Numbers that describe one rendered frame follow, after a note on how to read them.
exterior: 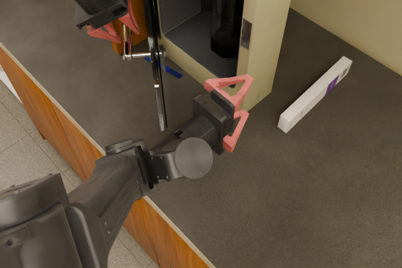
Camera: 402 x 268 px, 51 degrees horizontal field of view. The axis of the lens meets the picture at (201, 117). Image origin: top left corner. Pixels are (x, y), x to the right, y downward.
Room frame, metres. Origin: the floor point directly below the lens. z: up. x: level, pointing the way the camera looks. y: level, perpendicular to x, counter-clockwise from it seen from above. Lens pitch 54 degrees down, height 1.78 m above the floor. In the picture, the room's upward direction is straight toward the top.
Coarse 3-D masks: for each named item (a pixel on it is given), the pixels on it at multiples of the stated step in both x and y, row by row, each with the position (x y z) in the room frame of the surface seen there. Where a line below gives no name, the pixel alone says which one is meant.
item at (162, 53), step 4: (160, 48) 0.56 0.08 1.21; (164, 48) 0.57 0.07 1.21; (156, 52) 0.56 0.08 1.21; (160, 52) 0.56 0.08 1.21; (164, 52) 0.56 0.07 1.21; (156, 56) 0.55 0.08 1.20; (160, 56) 0.56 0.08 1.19; (164, 56) 0.55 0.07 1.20; (160, 60) 0.57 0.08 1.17; (164, 60) 0.55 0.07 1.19; (164, 64) 0.55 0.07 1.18; (164, 68) 0.55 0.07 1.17
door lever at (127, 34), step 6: (126, 30) 0.62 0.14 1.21; (126, 36) 0.60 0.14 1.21; (126, 42) 0.58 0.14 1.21; (132, 42) 0.59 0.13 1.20; (126, 48) 0.57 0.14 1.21; (132, 48) 0.57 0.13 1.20; (126, 54) 0.55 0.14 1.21; (132, 54) 0.55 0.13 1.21; (138, 54) 0.55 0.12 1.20; (144, 54) 0.55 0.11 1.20; (126, 60) 0.55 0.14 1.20
